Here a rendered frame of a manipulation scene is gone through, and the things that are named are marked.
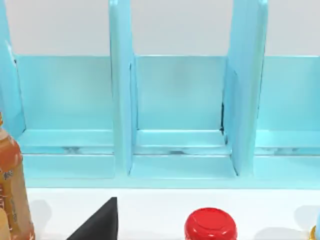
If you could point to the orange tea bottle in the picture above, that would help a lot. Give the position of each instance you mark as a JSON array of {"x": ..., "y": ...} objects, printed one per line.
[{"x": 11, "y": 185}]

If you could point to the yellow and blue object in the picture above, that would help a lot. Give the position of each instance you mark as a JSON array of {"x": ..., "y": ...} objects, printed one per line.
[{"x": 316, "y": 228}]

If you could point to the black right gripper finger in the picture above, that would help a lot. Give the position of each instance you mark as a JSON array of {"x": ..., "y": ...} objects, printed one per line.
[{"x": 102, "y": 222}]

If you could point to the light blue rack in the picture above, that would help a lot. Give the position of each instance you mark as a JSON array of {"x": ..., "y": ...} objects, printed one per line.
[{"x": 175, "y": 105}]

